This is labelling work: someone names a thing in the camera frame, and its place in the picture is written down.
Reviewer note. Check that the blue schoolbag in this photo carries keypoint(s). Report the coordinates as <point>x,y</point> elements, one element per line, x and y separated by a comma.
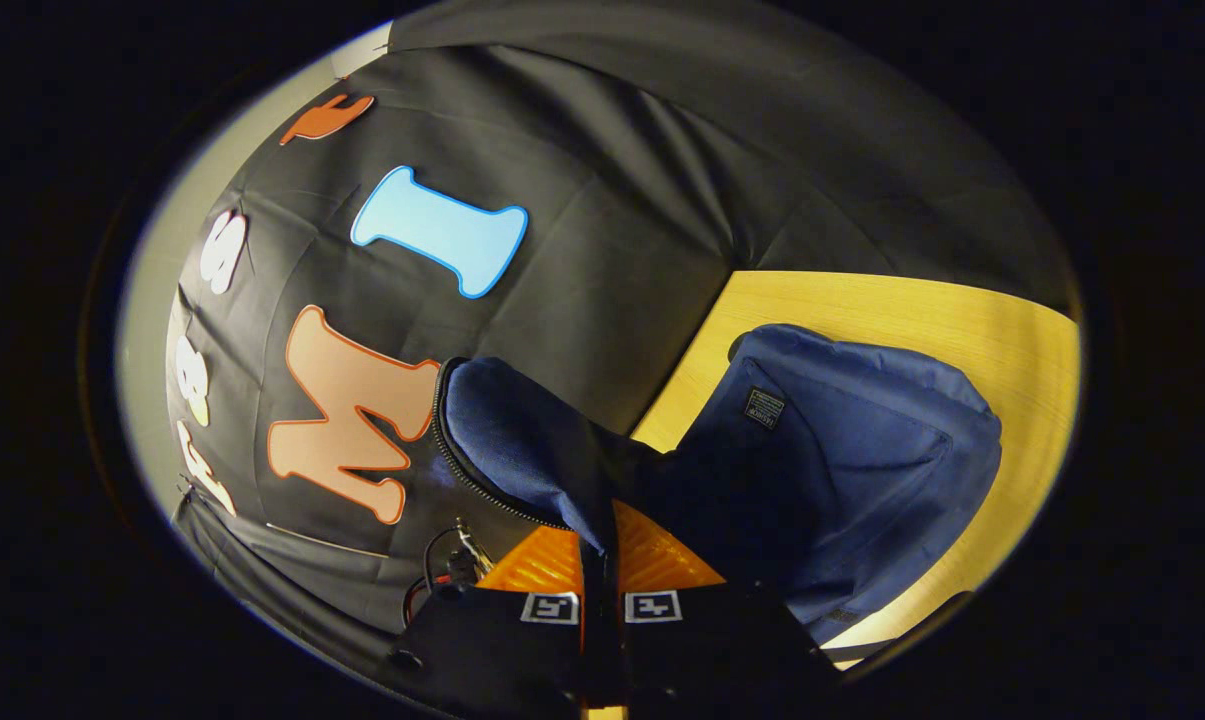
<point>862,450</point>

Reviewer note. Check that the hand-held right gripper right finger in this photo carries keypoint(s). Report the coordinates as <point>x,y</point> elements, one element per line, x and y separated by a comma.
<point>722,650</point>

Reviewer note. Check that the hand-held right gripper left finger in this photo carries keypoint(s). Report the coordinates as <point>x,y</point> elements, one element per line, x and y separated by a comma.
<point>502,660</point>

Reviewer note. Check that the black backdrop cloth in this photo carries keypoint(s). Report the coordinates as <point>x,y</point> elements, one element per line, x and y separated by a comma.
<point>662,180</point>

